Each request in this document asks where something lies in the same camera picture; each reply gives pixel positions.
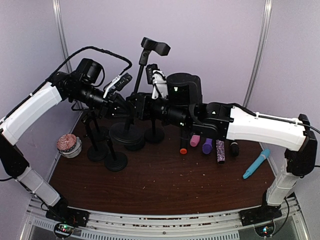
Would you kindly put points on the black microphone with white band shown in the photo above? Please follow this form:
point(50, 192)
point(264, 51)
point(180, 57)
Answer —
point(234, 149)

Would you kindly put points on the pink microphone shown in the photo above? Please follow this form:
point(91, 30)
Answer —
point(194, 141)

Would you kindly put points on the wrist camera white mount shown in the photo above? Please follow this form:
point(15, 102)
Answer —
point(157, 79)
point(117, 84)

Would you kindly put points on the black stand of pink microphone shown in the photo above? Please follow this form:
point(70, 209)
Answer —
point(98, 133)

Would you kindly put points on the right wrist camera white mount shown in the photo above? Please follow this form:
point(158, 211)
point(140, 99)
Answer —
point(157, 79)

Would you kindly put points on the black stand of orange-ring microphone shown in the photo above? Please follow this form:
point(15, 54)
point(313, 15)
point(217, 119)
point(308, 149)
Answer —
point(126, 133)

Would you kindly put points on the left aluminium corner post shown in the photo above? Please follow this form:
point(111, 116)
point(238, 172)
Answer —
point(60, 27)

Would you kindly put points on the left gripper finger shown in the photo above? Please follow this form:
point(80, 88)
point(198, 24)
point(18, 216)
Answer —
point(122, 114)
point(122, 103)

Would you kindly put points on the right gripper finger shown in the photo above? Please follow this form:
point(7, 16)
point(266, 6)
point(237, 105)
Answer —
point(133, 96)
point(131, 107)

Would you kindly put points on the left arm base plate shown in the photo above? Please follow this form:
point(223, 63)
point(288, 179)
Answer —
point(73, 217)

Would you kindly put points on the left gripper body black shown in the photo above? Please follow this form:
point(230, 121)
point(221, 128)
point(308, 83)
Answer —
point(105, 107)

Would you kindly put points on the black stand of purple microphone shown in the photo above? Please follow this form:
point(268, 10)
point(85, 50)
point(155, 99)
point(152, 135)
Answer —
point(136, 147)

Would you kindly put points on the blue microphone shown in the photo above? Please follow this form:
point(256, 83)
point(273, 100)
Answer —
point(256, 164)

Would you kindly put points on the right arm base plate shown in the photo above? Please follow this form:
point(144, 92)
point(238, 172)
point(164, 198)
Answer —
point(260, 216)

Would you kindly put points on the purple microphone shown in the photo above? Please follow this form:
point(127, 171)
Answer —
point(207, 146)

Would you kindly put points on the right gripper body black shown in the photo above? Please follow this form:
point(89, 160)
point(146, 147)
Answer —
point(145, 113)

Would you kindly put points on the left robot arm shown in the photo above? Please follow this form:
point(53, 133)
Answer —
point(59, 86)

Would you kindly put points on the rhinestone silver microphone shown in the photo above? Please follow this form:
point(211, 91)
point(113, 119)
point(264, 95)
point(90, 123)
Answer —
point(220, 152)

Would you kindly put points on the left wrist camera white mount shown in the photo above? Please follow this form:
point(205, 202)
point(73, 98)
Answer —
point(117, 84)

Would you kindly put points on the front aluminium rail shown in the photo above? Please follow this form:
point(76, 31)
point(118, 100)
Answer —
point(223, 225)

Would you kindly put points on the right aluminium corner post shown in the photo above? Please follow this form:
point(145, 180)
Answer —
point(264, 30)

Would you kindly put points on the black stand of blue microphone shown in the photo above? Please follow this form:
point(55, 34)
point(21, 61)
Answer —
point(98, 150)

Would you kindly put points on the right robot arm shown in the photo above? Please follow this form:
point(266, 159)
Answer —
point(177, 100)

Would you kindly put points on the black stand of rhinestone microphone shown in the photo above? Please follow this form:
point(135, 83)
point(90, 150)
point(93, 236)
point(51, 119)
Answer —
point(154, 135)

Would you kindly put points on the aluminium corner post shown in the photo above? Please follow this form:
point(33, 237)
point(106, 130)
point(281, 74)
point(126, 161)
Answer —
point(264, 30)
point(60, 27)

